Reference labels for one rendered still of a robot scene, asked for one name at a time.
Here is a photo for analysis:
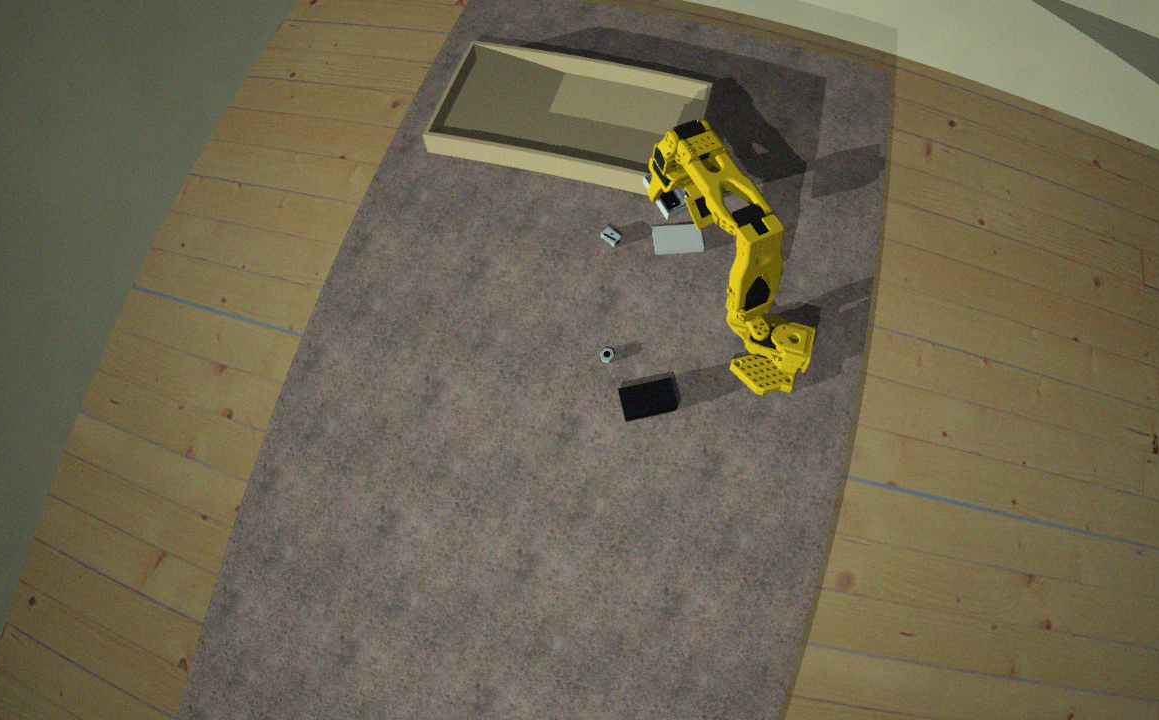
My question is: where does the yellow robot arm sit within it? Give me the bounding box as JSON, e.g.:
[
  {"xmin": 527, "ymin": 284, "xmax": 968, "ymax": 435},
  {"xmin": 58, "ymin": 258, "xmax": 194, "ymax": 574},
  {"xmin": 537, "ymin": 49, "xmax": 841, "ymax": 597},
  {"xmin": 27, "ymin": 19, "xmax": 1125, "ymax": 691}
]
[{"xmin": 653, "ymin": 119, "xmax": 812, "ymax": 395}]

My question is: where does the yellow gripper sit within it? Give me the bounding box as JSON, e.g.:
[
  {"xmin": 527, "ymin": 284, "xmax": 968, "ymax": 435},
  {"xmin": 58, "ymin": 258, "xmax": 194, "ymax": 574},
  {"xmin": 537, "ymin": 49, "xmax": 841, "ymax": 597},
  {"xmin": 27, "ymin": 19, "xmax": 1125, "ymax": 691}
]
[{"xmin": 648, "ymin": 157, "xmax": 714, "ymax": 230}]

